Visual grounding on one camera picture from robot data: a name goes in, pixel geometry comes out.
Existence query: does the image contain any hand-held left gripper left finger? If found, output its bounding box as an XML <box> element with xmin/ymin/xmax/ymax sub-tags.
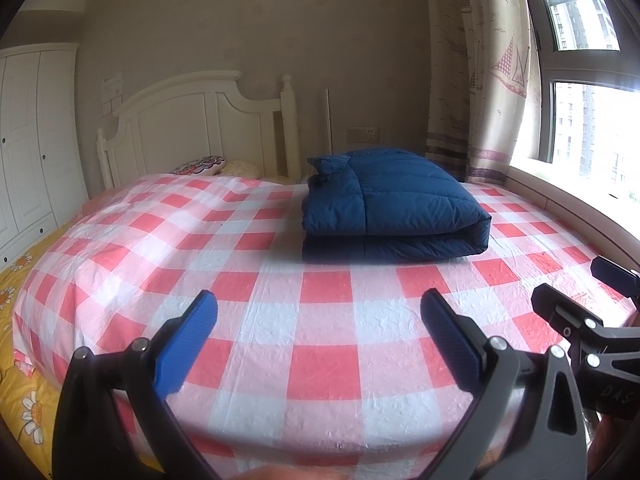
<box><xmin>52</xmin><ymin>290</ymin><xmax>221</xmax><ymax>480</ymax></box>

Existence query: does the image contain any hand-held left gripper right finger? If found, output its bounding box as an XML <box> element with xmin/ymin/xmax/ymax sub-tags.
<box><xmin>421</xmin><ymin>289</ymin><xmax>588</xmax><ymax>480</ymax></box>

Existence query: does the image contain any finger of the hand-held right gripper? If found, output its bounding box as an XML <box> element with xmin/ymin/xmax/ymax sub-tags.
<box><xmin>590</xmin><ymin>256</ymin><xmax>640</xmax><ymax>305</ymax></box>
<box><xmin>531</xmin><ymin>284</ymin><xmax>607</xmax><ymax>347</ymax></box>

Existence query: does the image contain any blue quilted jacket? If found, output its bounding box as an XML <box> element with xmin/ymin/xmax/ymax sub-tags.
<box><xmin>301</xmin><ymin>147</ymin><xmax>492</xmax><ymax>263</ymax></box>

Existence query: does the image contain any person's left hand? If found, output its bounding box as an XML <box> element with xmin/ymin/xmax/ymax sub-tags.
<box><xmin>230</xmin><ymin>465</ymin><xmax>351</xmax><ymax>480</ymax></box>

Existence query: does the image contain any window sill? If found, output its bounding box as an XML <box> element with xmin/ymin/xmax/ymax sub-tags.
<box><xmin>505</xmin><ymin>157</ymin><xmax>640</xmax><ymax>281</ymax></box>

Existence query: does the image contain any pink white checked sheet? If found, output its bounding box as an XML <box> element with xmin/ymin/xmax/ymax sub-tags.
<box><xmin>12</xmin><ymin>172</ymin><xmax>633</xmax><ymax>467</ymax></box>

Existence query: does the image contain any window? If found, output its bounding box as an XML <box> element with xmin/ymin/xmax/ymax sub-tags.
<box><xmin>517</xmin><ymin>0</ymin><xmax>640</xmax><ymax>201</ymax></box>

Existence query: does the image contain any floral printed pillow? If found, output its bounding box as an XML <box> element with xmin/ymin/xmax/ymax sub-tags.
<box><xmin>172</xmin><ymin>155</ymin><xmax>226</xmax><ymax>176</ymax></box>

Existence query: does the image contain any beige printed pillow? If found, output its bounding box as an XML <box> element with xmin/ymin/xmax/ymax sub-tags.
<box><xmin>220</xmin><ymin>160</ymin><xmax>261</xmax><ymax>178</ymax></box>

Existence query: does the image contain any yellow floral bed sheet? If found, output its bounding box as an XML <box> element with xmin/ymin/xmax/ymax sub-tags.
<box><xmin>0</xmin><ymin>220</ymin><xmax>166</xmax><ymax>480</ymax></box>

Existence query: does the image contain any white bed headboard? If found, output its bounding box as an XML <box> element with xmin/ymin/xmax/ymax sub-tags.
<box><xmin>96</xmin><ymin>71</ymin><xmax>301</xmax><ymax>188</ymax></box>

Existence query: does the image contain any beige striped curtain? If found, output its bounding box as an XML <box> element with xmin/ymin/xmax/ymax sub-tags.
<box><xmin>450</xmin><ymin>0</ymin><xmax>543</xmax><ymax>183</ymax></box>

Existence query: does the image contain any white wardrobe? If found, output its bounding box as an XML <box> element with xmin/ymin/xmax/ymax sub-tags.
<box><xmin>0</xmin><ymin>42</ymin><xmax>91</xmax><ymax>266</ymax></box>

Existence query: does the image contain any grey boat print curtain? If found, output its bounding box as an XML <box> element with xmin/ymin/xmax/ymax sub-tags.
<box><xmin>422</xmin><ymin>0</ymin><xmax>471</xmax><ymax>181</ymax></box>

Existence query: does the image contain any paper note on wall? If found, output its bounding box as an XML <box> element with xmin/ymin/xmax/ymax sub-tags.
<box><xmin>101</xmin><ymin>72</ymin><xmax>123</xmax><ymax>101</ymax></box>

